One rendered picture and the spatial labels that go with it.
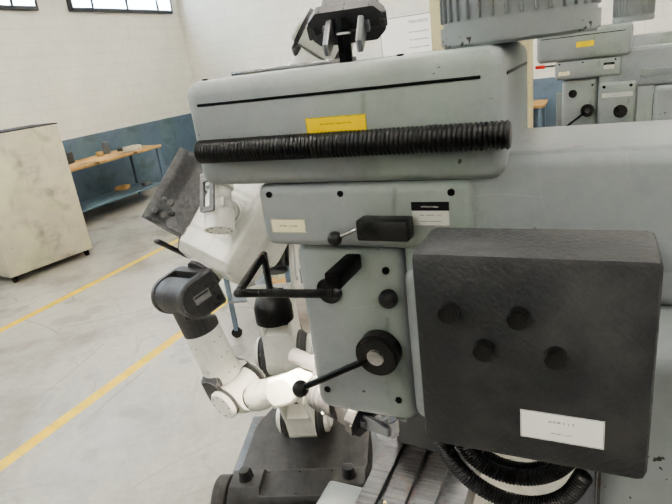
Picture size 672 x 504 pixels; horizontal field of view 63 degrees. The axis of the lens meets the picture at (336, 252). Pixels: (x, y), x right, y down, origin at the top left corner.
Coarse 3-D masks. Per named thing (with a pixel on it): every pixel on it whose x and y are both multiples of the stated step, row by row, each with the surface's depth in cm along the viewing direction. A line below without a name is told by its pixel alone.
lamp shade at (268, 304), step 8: (256, 304) 101; (264, 304) 99; (272, 304) 99; (280, 304) 100; (288, 304) 101; (256, 312) 101; (264, 312) 99; (272, 312) 99; (280, 312) 100; (288, 312) 101; (256, 320) 102; (264, 320) 100; (272, 320) 100; (280, 320) 100; (288, 320) 101
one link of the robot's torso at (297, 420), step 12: (312, 348) 175; (288, 408) 192; (300, 408) 192; (312, 408) 191; (288, 420) 191; (300, 420) 190; (312, 420) 190; (288, 432) 195; (300, 432) 194; (312, 432) 194; (324, 432) 197
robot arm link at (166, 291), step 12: (156, 288) 133; (168, 288) 129; (156, 300) 132; (168, 300) 128; (168, 312) 133; (180, 312) 126; (180, 324) 129; (192, 324) 128; (204, 324) 129; (216, 324) 132; (192, 336) 130
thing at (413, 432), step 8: (416, 416) 133; (400, 424) 137; (408, 424) 136; (416, 424) 134; (424, 424) 133; (400, 432) 138; (408, 432) 137; (416, 432) 135; (424, 432) 134; (400, 440) 139; (408, 440) 138; (416, 440) 136; (424, 440) 135; (424, 448) 136; (432, 448) 134
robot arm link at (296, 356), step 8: (296, 352) 119; (304, 352) 119; (296, 360) 118; (304, 360) 117; (312, 360) 116; (296, 368) 120; (304, 368) 118; (312, 368) 115; (296, 376) 117; (304, 376) 116; (312, 376) 116; (312, 392) 113; (304, 400) 117; (312, 400) 113
